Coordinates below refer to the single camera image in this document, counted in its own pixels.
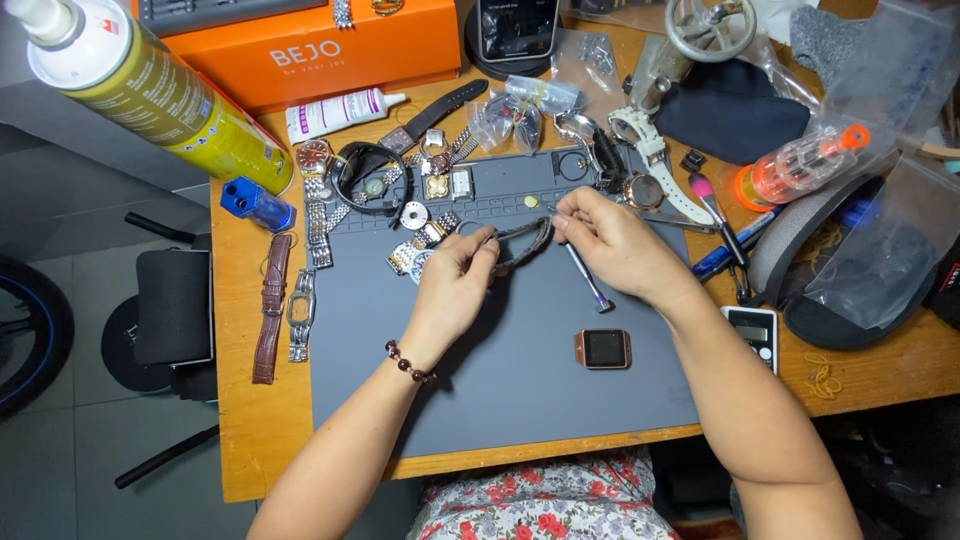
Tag white glue tube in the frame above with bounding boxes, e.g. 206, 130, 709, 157
285, 87, 409, 147

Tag orange cardboard box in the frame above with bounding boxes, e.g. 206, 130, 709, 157
129, 0, 463, 116

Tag large clear plastic bag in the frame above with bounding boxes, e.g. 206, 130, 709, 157
757, 0, 960, 333

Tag silver rectangular watch case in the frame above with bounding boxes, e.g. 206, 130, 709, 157
450, 164, 477, 203

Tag grey handwheel watch press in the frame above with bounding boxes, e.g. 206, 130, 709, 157
627, 0, 759, 115

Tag copper square smartwatch body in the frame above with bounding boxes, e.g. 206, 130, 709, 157
574, 327, 633, 371

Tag person's right hand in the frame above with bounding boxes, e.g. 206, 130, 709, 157
551, 186, 703, 313

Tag dark navy cloth pouch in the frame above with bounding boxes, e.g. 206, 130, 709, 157
653, 57, 813, 167

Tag dark metal watch band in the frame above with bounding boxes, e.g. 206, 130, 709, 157
483, 216, 557, 276

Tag yellow rubber bands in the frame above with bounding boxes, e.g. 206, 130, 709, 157
803, 351, 846, 402

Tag grey knit glove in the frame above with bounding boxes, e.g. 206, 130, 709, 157
788, 3, 865, 85

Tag silver tweezers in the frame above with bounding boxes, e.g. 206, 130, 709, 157
636, 207, 719, 236

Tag dark grey keyboard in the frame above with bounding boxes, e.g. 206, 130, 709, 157
138, 0, 330, 39

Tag silver metal watch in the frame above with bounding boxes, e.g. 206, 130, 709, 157
552, 111, 606, 177

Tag bicycle wheel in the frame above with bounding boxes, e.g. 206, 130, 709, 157
0, 254, 75, 422

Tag clear bag of watch parts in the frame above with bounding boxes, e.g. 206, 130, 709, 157
465, 90, 544, 156

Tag two-tone blue-dial watch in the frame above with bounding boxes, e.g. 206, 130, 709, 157
385, 210, 463, 285

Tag pink bristle brush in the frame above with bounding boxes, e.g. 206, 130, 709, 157
687, 171, 752, 273

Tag black braided watch strap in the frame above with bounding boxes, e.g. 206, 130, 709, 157
591, 126, 630, 195

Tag white rubber strap watch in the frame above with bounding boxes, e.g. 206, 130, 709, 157
606, 105, 718, 227

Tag black leather strap watch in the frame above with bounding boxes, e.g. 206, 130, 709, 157
378, 78, 490, 156

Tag silver square-case bracelet watch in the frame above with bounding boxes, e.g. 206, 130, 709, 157
286, 268, 318, 365

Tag blue plastic sharpener block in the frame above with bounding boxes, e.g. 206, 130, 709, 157
219, 175, 297, 234

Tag black stool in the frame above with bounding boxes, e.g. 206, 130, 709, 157
100, 211, 222, 490

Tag red-dial silver bracelet watch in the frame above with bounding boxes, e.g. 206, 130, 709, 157
294, 138, 336, 270

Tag gold spray can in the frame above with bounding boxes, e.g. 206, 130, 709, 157
3, 0, 296, 198

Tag brown leather watch strap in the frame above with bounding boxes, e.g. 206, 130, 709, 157
251, 233, 294, 387

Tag floral dress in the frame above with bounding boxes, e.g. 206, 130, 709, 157
404, 445, 682, 540

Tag clear bag of metal links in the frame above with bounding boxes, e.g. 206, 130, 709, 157
550, 27, 625, 125

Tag person's left hand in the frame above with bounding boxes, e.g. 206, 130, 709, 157
397, 225, 502, 370

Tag brown bead bracelet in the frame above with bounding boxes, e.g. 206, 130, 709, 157
384, 339, 438, 386

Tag blue marker pen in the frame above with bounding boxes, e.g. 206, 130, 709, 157
690, 203, 786, 282

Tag grey zipper case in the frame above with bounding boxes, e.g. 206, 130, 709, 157
745, 171, 943, 353

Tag phone on black stand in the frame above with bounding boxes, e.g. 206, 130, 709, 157
464, 0, 563, 82

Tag rose gold round watch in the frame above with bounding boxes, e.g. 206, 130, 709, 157
621, 171, 668, 212

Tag black looped watch band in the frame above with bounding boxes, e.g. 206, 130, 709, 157
329, 141, 413, 229

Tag silver spring bar tool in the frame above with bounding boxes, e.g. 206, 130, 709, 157
541, 202, 617, 315

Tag orange screwdriver set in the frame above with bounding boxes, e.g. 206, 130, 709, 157
732, 123, 873, 214

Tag clear rolled plastic bag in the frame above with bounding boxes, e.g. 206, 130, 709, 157
503, 74, 588, 118

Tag grey silicone work mat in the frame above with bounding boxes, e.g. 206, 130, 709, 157
303, 145, 703, 459

